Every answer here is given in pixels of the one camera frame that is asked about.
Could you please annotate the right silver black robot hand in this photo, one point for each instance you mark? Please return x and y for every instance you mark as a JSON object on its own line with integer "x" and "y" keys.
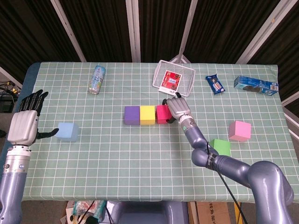
{"x": 178, "y": 107}

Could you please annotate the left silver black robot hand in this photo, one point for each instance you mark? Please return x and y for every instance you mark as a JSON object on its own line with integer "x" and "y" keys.
{"x": 23, "y": 127}

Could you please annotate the red foam cube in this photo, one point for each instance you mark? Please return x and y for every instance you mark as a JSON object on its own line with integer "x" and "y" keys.
{"x": 161, "y": 114}

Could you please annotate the purple foam cube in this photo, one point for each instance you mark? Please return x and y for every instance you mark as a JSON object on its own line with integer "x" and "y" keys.
{"x": 132, "y": 115}

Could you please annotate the green foam cube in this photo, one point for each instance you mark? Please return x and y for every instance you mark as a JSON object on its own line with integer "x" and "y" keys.
{"x": 222, "y": 147}

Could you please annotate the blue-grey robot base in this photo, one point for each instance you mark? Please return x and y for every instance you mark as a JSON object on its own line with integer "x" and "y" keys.
{"x": 147, "y": 213}

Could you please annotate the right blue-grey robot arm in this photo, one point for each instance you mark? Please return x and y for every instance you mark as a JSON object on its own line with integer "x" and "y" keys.
{"x": 233, "y": 166}

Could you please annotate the red snack packet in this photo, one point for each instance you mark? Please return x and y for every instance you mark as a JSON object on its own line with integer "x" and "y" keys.
{"x": 170, "y": 81}

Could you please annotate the dark blue table pad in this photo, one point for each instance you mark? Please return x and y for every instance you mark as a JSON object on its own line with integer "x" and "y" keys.
{"x": 21, "y": 98}

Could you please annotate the yellow foam cube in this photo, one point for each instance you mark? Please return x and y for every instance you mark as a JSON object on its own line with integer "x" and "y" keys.
{"x": 147, "y": 114}

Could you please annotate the small blue cookie packet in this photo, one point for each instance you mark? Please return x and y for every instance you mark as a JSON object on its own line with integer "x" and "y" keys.
{"x": 215, "y": 84}

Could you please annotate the light blue foam cube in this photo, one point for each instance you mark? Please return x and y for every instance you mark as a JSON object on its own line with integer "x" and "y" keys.
{"x": 66, "y": 131}

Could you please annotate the pink foam cube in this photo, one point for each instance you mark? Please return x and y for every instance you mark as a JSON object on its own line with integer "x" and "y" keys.
{"x": 240, "y": 130}

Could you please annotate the long blue cookie box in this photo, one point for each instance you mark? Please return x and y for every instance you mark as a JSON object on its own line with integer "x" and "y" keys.
{"x": 255, "y": 85}

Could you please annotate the green checked tablecloth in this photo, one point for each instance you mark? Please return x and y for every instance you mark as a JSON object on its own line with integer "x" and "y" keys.
{"x": 116, "y": 163}

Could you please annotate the light blue drink can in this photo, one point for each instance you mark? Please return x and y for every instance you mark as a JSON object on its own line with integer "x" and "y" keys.
{"x": 96, "y": 79}

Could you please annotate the green snack bag pile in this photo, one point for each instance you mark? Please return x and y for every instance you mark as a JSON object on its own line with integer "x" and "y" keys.
{"x": 81, "y": 210}

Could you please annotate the white table leg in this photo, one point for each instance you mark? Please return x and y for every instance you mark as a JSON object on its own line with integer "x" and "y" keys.
{"x": 193, "y": 213}

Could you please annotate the brown cardboard box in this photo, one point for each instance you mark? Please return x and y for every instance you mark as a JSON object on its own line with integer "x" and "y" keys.
{"x": 215, "y": 213}

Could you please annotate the yellow bar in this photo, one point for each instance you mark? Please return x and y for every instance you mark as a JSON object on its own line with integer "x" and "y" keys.
{"x": 236, "y": 217}

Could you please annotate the white metal frame rail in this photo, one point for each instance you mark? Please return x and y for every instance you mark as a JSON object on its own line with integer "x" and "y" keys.
{"x": 290, "y": 116}
{"x": 10, "y": 77}

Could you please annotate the white metal frame post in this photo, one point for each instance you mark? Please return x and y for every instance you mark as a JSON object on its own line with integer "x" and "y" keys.
{"x": 187, "y": 30}
{"x": 264, "y": 31}
{"x": 69, "y": 31}
{"x": 133, "y": 30}

